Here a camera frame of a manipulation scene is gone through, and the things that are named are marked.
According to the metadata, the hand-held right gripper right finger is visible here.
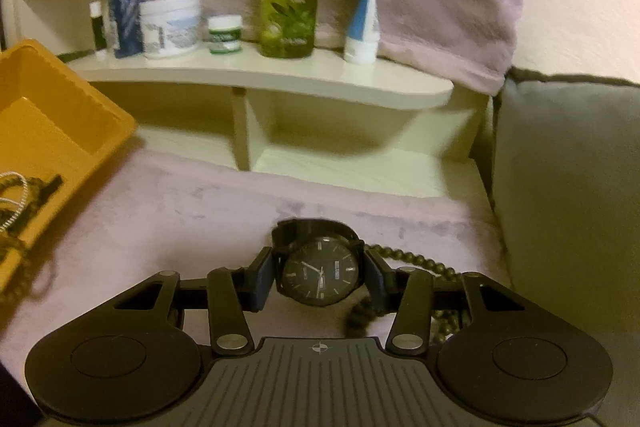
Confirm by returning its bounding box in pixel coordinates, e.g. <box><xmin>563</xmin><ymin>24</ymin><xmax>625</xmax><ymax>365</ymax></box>
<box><xmin>362</xmin><ymin>249</ymin><xmax>534</xmax><ymax>356</ymax></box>

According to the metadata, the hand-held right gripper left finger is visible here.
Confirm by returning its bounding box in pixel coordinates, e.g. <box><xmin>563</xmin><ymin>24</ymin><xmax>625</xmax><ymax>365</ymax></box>
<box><xmin>113</xmin><ymin>247</ymin><xmax>276</xmax><ymax>356</ymax></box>

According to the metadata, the black wristwatch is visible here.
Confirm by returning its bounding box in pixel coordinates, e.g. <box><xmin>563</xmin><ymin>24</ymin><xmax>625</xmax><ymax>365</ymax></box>
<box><xmin>271</xmin><ymin>217</ymin><xmax>366</xmax><ymax>308</ymax></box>

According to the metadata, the yellow plastic tray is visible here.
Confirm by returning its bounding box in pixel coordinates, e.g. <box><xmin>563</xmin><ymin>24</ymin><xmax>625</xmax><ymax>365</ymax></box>
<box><xmin>0</xmin><ymin>39</ymin><xmax>139</xmax><ymax>304</ymax></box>

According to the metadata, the pink blanket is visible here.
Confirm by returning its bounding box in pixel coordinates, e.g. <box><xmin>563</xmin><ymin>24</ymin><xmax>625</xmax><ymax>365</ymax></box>
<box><xmin>0</xmin><ymin>146</ymin><xmax>517</xmax><ymax>360</ymax></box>

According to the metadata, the cream wooden shelf unit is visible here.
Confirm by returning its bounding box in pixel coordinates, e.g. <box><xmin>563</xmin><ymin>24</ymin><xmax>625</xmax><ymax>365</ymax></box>
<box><xmin>0</xmin><ymin>0</ymin><xmax>494</xmax><ymax>200</ymax></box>

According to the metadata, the grey cushion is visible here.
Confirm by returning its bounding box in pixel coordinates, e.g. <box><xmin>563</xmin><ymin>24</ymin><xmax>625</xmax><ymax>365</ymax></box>
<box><xmin>491</xmin><ymin>66</ymin><xmax>640</xmax><ymax>427</ymax></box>

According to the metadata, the small green-label jar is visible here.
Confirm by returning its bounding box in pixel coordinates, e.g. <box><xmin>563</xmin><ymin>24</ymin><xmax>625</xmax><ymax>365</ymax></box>
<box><xmin>207</xmin><ymin>15</ymin><xmax>245</xmax><ymax>56</ymax></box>

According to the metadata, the white cream jar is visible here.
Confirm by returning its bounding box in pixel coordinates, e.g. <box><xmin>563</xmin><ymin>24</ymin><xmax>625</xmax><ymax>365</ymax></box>
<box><xmin>139</xmin><ymin>0</ymin><xmax>203</xmax><ymax>60</ymax></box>

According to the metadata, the dark beaded necklace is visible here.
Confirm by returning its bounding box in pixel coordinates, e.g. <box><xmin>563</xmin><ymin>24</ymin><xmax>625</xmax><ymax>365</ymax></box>
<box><xmin>344</xmin><ymin>244</ymin><xmax>474</xmax><ymax>344</ymax></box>

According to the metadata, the dark beaded bracelet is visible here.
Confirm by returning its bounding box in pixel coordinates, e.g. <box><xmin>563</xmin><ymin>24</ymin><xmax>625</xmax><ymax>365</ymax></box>
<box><xmin>0</xmin><ymin>173</ymin><xmax>64</xmax><ymax>239</ymax></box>

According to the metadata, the silver chain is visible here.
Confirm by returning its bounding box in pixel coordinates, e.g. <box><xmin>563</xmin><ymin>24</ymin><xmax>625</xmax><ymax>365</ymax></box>
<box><xmin>0</xmin><ymin>172</ymin><xmax>32</xmax><ymax>235</ymax></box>

